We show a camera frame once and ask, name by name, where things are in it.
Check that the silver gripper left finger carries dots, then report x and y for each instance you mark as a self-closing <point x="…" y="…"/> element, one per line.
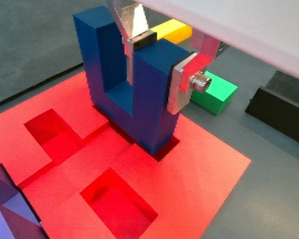
<point x="136" y="34"/>

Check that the blue U-shaped block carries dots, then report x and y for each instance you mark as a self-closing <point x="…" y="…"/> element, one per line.
<point x="135" y="104"/>

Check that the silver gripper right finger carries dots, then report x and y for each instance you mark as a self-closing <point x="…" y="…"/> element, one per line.
<point x="189" y="77"/>

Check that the green U-shaped block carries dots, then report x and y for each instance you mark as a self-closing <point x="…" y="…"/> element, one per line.
<point x="218" y="96"/>

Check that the yellow long block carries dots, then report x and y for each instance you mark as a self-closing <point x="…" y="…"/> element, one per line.
<point x="172" y="30"/>

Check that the purple U-shaped block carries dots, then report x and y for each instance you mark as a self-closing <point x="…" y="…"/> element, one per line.
<point x="19" y="222"/>

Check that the red board with cutouts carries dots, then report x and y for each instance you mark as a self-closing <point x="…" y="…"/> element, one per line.
<point x="96" y="187"/>

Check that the black U-shaped block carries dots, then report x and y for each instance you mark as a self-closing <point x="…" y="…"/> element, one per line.
<point x="275" y="104"/>

